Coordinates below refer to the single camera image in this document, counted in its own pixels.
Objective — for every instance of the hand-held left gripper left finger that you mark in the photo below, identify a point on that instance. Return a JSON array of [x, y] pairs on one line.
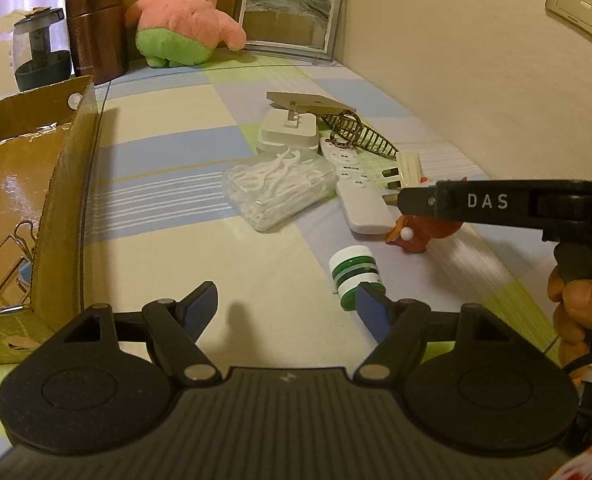
[[201, 306]]

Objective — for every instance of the person's right hand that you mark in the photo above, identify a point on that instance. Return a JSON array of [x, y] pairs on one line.
[[583, 305]]

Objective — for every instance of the green and white small jar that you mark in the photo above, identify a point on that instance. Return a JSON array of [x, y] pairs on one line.
[[355, 272]]

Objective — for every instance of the brown cardboard box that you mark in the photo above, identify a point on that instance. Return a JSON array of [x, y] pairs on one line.
[[66, 185]]

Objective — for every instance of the bag of white floss picks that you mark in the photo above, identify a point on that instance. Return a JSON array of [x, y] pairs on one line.
[[276, 190]]

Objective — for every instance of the cream plug adapter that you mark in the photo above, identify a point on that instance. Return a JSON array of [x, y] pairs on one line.
[[409, 170]]

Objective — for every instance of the white remote control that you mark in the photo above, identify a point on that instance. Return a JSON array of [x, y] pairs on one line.
[[358, 190]]

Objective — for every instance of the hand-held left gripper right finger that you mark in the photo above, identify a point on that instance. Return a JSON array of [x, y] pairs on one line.
[[373, 306]]

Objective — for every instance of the silver picture frame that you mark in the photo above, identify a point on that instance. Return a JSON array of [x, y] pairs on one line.
[[288, 15]]

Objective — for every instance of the beige card stand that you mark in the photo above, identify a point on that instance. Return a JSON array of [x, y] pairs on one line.
[[316, 104]]

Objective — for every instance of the glass jar with dark lid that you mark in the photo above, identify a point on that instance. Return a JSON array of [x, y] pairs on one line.
[[41, 60]]

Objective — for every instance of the pink starfish plush toy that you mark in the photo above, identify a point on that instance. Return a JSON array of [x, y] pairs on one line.
[[186, 20]]

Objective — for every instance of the white charger plug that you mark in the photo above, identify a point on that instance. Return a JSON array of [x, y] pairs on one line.
[[286, 135]]

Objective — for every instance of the brown thermos flask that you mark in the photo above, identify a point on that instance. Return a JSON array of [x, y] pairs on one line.
[[98, 35]]

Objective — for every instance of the red toy figure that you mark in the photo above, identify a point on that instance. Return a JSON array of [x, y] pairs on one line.
[[415, 240]]

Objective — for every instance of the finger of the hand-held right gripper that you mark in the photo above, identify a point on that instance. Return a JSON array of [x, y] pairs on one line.
[[415, 201]]

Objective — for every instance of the gold hair claw clip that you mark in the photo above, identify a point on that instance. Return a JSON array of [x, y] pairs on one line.
[[368, 140]]

